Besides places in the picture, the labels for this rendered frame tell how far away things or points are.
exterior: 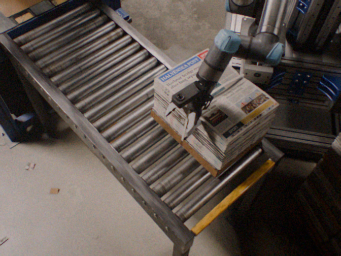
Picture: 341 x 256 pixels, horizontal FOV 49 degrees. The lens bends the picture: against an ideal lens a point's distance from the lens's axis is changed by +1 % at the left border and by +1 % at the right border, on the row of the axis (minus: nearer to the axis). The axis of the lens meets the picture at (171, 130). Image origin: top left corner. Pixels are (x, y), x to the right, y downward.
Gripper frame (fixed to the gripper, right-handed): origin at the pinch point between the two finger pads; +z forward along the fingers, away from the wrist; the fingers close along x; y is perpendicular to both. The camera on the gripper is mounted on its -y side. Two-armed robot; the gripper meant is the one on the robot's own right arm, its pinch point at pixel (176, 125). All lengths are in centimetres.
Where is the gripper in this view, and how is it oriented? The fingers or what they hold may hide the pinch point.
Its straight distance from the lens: 127.5
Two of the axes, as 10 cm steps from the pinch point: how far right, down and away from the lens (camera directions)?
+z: -4.3, 7.6, 4.8
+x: -6.6, -6.3, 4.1
